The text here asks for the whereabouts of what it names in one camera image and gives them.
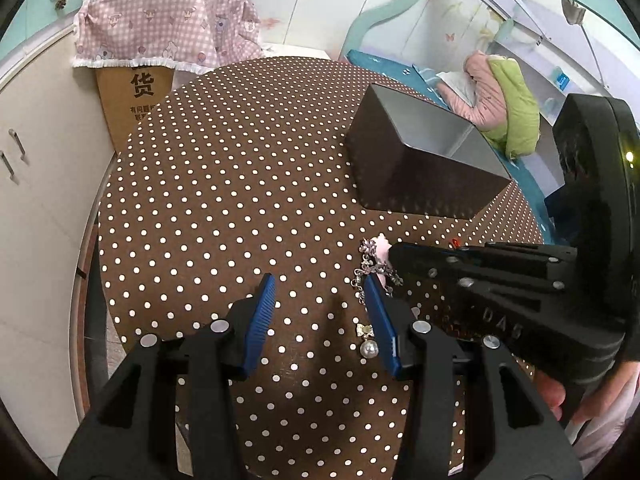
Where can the pink and green quilt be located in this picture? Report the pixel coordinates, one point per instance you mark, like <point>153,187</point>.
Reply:
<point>505,105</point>

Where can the white pillow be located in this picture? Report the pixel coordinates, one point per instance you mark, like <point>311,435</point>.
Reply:
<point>457,87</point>

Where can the pinecone drawer knob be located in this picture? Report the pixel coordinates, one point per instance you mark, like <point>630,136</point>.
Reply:
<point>61,1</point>

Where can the teal bunk bed frame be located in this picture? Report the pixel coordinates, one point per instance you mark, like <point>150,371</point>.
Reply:
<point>395,0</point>

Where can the small blue box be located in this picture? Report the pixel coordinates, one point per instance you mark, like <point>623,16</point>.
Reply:
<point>562,80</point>

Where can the brown cardboard box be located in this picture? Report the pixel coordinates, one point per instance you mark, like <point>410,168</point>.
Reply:
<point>132,105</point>

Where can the pink checked frilled cloth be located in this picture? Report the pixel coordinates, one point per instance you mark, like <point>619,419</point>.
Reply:
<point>165,20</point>

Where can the white flat board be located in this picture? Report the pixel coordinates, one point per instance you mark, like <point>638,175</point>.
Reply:
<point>295,51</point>

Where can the person's right hand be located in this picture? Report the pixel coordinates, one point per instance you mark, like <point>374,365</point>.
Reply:
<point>550,395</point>

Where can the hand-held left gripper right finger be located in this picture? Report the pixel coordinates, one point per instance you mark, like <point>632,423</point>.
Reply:
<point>382,325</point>

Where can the brown polka dot tablecloth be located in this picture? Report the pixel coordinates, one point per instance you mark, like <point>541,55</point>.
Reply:
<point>225,185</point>

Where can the silver metal tin box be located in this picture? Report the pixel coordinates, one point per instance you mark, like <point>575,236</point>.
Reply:
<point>415,160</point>

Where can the small pink butterfly sticker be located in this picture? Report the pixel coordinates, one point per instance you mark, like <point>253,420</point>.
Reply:
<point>450,36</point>

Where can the pearl bow pendant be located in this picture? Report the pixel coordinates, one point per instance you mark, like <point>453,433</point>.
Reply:
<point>367,342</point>

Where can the beige hanging garment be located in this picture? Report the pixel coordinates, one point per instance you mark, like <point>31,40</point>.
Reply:
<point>573,11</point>

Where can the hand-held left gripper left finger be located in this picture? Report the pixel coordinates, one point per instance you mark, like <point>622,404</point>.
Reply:
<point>262,315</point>

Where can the white floor cabinet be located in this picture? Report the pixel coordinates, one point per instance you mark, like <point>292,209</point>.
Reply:
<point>45,210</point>

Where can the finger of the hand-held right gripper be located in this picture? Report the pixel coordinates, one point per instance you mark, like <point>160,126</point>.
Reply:
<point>535,257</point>
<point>475,300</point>

